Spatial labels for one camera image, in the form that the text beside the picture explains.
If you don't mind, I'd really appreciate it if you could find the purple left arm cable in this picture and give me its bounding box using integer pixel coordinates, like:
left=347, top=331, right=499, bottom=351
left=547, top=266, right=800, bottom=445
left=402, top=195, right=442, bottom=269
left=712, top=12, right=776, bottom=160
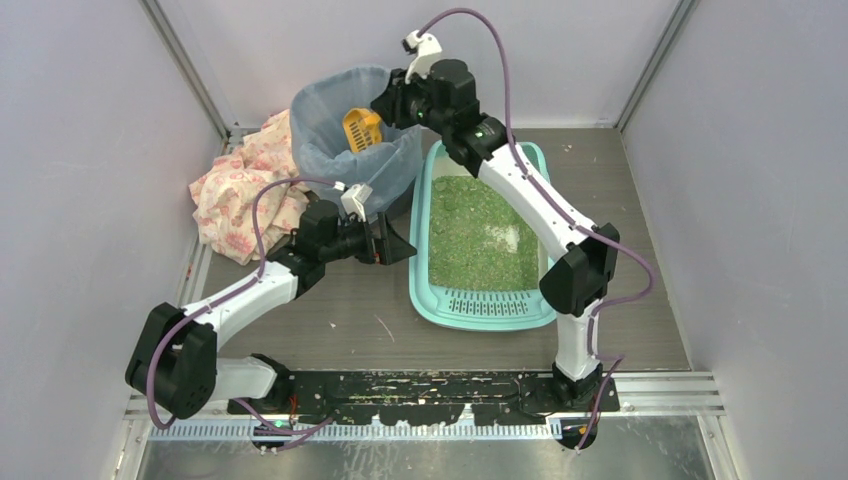
left=144, top=176, right=346, bottom=455

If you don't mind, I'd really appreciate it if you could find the orange litter scoop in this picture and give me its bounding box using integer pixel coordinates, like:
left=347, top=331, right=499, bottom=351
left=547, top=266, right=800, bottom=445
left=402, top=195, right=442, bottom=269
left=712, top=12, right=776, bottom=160
left=342, top=108, right=382, bottom=153

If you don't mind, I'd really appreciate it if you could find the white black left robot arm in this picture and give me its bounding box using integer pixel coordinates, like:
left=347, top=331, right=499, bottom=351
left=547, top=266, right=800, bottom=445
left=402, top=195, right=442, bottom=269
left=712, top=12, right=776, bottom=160
left=125, top=200, right=416, bottom=420

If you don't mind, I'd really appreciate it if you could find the teal litter box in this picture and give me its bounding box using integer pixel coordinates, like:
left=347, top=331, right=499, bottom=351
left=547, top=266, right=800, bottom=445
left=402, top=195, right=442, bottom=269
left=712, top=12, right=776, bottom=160
left=408, top=142, right=555, bottom=332

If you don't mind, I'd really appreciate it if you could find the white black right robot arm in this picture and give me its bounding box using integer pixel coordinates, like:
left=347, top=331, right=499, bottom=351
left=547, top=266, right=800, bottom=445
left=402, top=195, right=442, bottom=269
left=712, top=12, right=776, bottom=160
left=370, top=59, right=620, bottom=402

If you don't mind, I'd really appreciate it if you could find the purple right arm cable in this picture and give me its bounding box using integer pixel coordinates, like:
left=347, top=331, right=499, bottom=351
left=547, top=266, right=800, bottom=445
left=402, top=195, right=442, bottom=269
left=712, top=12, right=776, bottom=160
left=415, top=7, right=656, bottom=453

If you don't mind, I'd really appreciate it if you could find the pink patterned cloth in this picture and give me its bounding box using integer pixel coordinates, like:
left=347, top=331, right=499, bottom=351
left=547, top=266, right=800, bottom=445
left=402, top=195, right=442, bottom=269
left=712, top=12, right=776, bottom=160
left=188, top=110, right=309, bottom=265

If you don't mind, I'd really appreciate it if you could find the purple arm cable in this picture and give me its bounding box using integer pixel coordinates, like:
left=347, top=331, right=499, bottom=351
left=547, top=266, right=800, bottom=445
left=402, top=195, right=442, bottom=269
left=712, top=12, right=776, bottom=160
left=144, top=176, right=346, bottom=455
left=415, top=7, right=656, bottom=453

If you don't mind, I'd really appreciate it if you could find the green cat litter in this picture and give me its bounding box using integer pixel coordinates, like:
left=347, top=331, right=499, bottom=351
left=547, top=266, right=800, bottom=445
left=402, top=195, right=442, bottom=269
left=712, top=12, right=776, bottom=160
left=428, top=176, right=539, bottom=292

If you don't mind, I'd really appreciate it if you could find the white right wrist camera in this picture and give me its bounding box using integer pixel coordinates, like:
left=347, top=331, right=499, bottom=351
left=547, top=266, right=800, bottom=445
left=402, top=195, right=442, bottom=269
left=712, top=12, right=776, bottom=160
left=402, top=30, right=443, bottom=84

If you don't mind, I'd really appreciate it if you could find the bin with blue bag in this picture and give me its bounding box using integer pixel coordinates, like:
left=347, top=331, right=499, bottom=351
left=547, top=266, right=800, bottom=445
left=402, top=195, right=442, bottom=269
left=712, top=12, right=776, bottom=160
left=290, top=65, right=424, bottom=221

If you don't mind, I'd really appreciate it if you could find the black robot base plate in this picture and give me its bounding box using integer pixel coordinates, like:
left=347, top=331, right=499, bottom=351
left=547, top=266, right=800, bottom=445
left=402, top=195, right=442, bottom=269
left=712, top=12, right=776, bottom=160
left=227, top=370, right=620, bottom=426

